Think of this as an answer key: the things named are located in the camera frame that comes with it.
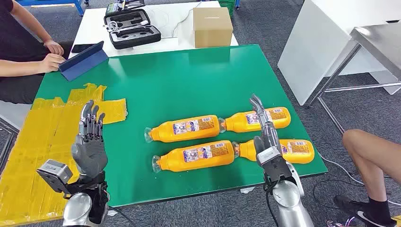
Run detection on person's right hand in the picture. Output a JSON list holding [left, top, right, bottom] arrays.
[[39, 53, 67, 74]]

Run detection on person's left hand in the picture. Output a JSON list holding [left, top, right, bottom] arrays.
[[43, 39, 65, 57]]

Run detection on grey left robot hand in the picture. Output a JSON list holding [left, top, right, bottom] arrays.
[[71, 99, 109, 178]]

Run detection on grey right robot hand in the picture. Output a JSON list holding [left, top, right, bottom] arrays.
[[249, 94, 283, 158]]

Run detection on orange plastic detergent bottle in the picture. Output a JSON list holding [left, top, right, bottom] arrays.
[[218, 106, 292, 134], [151, 140, 235, 174], [232, 139, 315, 165], [144, 114, 222, 144]]

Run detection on black phone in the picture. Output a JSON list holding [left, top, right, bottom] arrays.
[[71, 43, 96, 53]]

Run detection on blue tablet case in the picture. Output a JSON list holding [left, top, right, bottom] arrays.
[[58, 41, 110, 82]]

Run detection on person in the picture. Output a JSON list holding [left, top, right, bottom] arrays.
[[0, 0, 74, 105], [327, 128, 401, 227]]

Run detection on yellow taped cardboard sheet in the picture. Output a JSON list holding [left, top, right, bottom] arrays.
[[0, 82, 129, 227]]

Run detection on white seat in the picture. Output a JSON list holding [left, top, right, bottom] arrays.
[[0, 99, 34, 131]]

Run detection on black device green label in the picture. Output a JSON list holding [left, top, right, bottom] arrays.
[[105, 0, 146, 16]]

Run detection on black foam-lined case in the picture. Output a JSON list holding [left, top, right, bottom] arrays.
[[103, 8, 162, 51]]

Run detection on white desk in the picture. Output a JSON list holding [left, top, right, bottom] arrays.
[[277, 0, 401, 106]]

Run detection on black sneaker white logo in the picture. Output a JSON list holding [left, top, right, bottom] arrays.
[[333, 194, 398, 227]]

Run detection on dark sneaker pink laces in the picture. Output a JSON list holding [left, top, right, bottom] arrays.
[[326, 217, 356, 227]]

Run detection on brown cardboard box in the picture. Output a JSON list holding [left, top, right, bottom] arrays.
[[192, 7, 234, 49]]

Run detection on green plastic crate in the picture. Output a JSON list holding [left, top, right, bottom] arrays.
[[218, 0, 236, 17]]

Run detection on stainless steel table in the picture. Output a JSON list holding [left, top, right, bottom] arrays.
[[305, 21, 401, 135]]

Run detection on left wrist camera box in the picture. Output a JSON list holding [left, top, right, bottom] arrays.
[[36, 158, 74, 200]]

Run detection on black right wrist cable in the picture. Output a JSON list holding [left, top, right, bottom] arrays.
[[264, 180, 281, 227]]

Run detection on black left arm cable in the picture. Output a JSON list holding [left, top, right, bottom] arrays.
[[108, 205, 136, 227]]

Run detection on black floor cable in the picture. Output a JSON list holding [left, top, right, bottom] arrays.
[[313, 178, 367, 210]]

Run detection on white floor cable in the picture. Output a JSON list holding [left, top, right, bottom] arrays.
[[318, 153, 401, 208]]

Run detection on thin white table cable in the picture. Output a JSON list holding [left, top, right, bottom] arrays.
[[170, 0, 204, 39]]

